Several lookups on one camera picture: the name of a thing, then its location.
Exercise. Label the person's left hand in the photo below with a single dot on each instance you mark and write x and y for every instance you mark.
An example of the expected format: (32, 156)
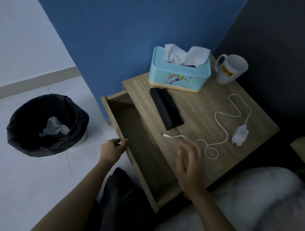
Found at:
(110, 151)

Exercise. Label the person's right hand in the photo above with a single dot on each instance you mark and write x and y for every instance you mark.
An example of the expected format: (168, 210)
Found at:
(191, 171)

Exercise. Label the person's right fingers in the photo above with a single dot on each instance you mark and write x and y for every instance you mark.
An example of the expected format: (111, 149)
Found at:
(190, 152)

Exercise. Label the person's left fingers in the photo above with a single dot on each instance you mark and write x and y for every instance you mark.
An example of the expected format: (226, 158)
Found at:
(122, 144)

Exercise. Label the wooden nightstand drawer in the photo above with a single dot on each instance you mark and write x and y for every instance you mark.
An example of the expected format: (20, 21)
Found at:
(140, 140)

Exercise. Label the person's left forearm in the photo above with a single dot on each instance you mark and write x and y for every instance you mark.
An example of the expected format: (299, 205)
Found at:
(78, 197)

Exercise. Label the person's right forearm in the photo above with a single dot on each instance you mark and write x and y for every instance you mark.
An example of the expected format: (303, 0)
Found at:
(209, 211)

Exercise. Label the wooden nightstand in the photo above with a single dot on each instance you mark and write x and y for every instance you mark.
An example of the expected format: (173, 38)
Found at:
(202, 109)

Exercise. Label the black glasses case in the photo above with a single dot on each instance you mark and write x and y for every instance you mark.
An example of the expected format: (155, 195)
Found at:
(166, 109)

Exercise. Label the white charger adapter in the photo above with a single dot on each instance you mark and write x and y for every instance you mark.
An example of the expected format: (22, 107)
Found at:
(239, 136)

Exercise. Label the person's leg in black trousers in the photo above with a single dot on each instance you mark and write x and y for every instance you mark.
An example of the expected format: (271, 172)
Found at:
(121, 202)

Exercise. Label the crumpled white tissue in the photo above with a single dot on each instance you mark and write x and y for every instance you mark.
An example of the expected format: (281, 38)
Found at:
(54, 127)

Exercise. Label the white blanket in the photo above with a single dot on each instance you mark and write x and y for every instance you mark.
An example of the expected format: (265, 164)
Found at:
(250, 202)

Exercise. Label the light blue tissue box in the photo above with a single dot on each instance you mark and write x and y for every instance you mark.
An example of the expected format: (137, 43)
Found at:
(178, 73)

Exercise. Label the white mug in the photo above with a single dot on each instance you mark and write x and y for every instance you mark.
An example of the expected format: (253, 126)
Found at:
(230, 70)

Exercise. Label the black trash bag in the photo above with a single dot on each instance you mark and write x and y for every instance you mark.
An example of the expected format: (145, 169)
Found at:
(26, 119)

